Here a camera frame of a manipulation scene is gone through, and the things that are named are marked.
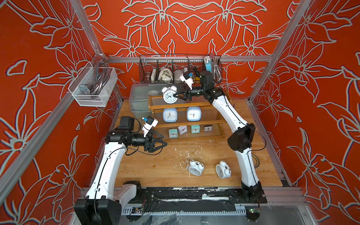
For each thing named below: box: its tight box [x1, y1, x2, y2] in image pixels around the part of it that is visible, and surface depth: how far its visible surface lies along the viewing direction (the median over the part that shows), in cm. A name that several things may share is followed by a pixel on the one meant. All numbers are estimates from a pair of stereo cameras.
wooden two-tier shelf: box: [148, 95, 229, 141], surface depth 87 cm
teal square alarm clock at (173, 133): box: [168, 128, 179, 139], surface depth 94 cm
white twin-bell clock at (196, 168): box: [188, 159, 205, 177], surface depth 77 cm
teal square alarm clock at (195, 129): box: [191, 124, 201, 134], surface depth 97 cm
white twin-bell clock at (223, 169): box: [215, 160, 232, 180], surface depth 76 cm
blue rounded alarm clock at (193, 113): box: [186, 106, 202, 122], surface depth 86 cm
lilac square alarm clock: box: [177, 125, 188, 135], surface depth 96 cm
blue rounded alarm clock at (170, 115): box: [162, 107, 178, 123], surface depth 86 cm
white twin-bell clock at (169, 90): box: [161, 82, 179, 105], surface depth 76 cm
